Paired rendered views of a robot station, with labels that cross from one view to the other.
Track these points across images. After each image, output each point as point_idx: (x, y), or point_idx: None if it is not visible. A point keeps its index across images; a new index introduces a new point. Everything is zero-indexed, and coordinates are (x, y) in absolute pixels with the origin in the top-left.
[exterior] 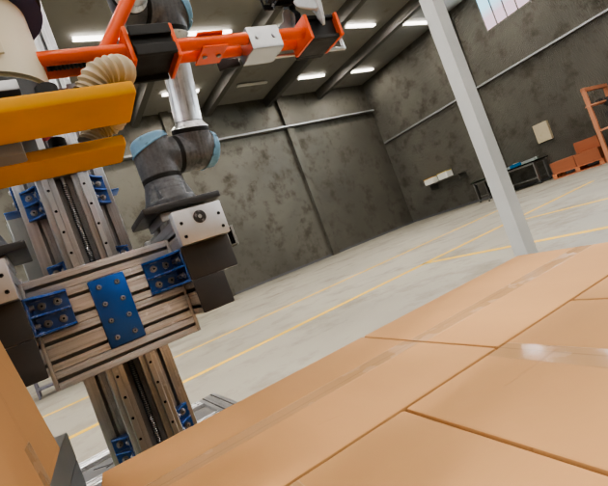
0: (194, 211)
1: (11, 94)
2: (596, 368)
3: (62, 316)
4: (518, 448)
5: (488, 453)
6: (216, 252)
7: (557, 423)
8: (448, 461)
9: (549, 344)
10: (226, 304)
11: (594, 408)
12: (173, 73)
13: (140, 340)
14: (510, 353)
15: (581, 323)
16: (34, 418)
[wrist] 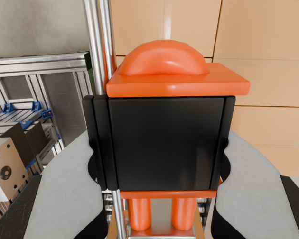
0: (3, 179)
1: None
2: (254, 68)
3: None
4: (247, 107)
5: (242, 111)
6: (15, 143)
7: (252, 96)
8: (234, 117)
9: (233, 53)
10: (42, 127)
11: (258, 87)
12: None
13: (39, 172)
14: (221, 62)
15: (238, 31)
16: None
